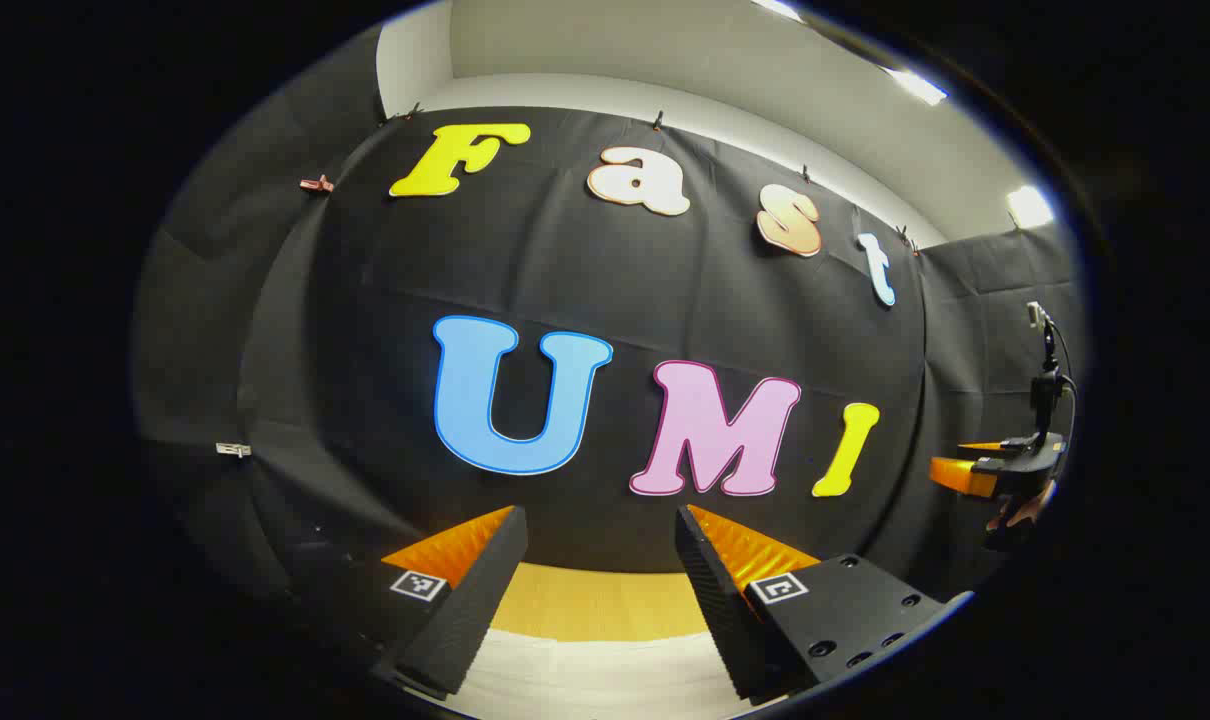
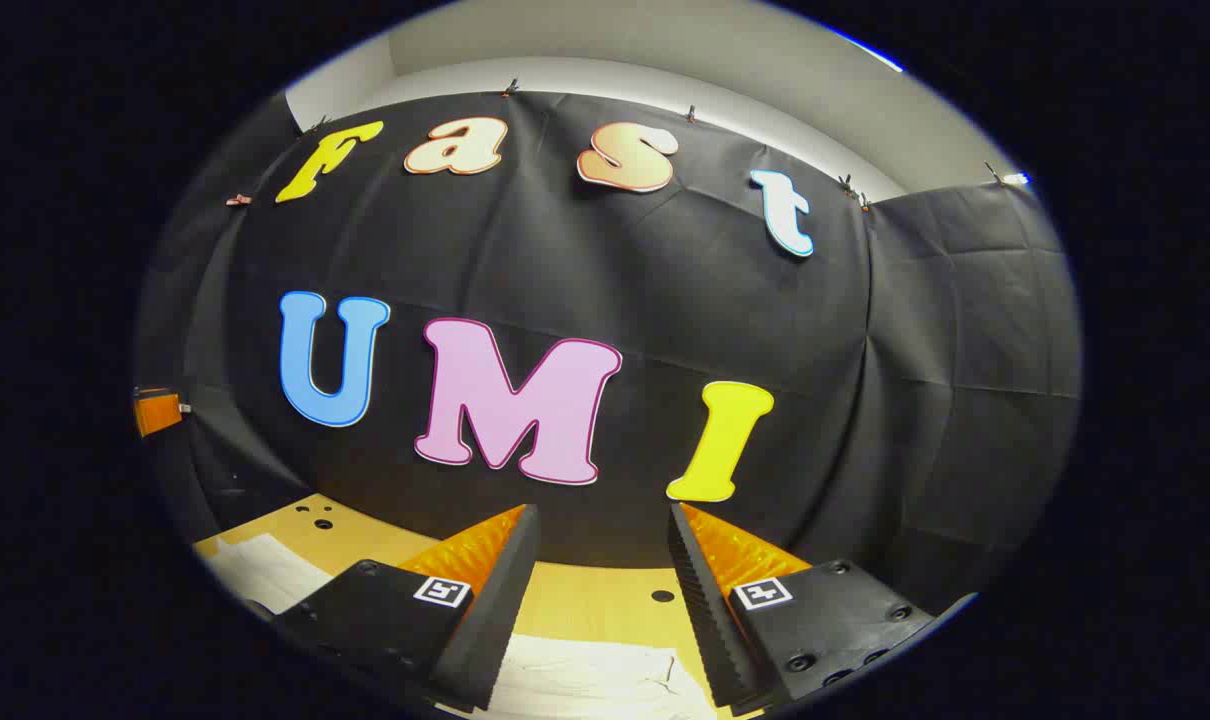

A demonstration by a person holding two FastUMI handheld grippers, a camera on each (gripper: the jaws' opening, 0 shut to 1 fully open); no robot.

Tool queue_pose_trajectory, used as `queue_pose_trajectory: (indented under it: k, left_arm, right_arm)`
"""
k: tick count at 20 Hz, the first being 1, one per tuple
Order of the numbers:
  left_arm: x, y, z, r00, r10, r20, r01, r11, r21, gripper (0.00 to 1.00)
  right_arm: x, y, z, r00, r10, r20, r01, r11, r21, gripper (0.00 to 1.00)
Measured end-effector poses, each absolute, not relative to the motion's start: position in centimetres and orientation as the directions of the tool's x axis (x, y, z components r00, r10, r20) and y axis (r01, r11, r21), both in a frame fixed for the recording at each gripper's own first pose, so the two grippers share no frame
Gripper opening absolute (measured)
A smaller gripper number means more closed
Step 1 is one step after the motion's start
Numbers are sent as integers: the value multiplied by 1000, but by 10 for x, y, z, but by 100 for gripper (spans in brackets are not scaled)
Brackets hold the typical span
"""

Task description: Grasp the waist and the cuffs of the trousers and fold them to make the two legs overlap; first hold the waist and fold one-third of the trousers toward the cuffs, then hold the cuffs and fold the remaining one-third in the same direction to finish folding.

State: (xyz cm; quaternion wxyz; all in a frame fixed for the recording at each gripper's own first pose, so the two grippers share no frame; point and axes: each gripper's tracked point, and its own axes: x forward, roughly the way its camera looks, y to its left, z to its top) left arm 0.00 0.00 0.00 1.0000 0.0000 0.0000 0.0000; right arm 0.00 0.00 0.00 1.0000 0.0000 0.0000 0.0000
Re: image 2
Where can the black backdrop cloth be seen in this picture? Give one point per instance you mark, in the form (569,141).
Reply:
(565,260)

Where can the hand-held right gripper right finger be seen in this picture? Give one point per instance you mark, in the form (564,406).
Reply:
(700,600)

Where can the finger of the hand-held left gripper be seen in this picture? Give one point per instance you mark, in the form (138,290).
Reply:
(157,412)

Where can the white jeans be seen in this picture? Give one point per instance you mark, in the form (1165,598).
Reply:
(585,680)

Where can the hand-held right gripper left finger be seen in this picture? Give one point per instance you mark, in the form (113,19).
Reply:
(510,600)

